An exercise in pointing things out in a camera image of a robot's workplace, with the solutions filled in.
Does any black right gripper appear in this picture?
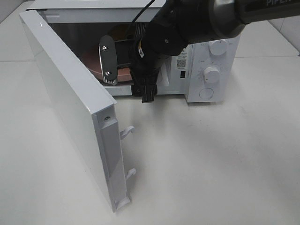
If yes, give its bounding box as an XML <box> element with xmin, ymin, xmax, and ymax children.
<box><xmin>99</xmin><ymin>35</ymin><xmax>169</xmax><ymax>103</ymax></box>

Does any pink round plate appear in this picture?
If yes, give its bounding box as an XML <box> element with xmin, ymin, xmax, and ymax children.
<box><xmin>81</xmin><ymin>45</ymin><xmax>132</xmax><ymax>83</ymax></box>

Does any white microwave door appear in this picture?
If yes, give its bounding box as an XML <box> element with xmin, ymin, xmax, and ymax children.
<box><xmin>20</xmin><ymin>10</ymin><xmax>136</xmax><ymax>211</ymax></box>

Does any round door release button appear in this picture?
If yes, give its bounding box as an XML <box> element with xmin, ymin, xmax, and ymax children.
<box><xmin>199</xmin><ymin>88</ymin><xmax>214</xmax><ymax>99</ymax></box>

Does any white control knob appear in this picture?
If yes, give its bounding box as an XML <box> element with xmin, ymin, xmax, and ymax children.
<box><xmin>209</xmin><ymin>39</ymin><xmax>228</xmax><ymax>56</ymax></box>
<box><xmin>203</xmin><ymin>66</ymin><xmax>220</xmax><ymax>83</ymax></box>

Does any burger with lettuce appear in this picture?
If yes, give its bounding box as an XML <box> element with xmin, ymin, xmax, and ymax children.
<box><xmin>108</xmin><ymin>24</ymin><xmax>136</xmax><ymax>41</ymax></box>

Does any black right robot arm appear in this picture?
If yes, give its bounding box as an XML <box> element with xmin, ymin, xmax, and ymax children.
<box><xmin>99</xmin><ymin>0</ymin><xmax>300</xmax><ymax>103</ymax></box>

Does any white warning label sticker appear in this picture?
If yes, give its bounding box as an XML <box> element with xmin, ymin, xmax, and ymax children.
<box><xmin>176</xmin><ymin>48</ymin><xmax>188</xmax><ymax>69</ymax></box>

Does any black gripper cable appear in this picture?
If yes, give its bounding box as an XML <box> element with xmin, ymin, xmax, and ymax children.
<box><xmin>125</xmin><ymin>0</ymin><xmax>157</xmax><ymax>39</ymax></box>

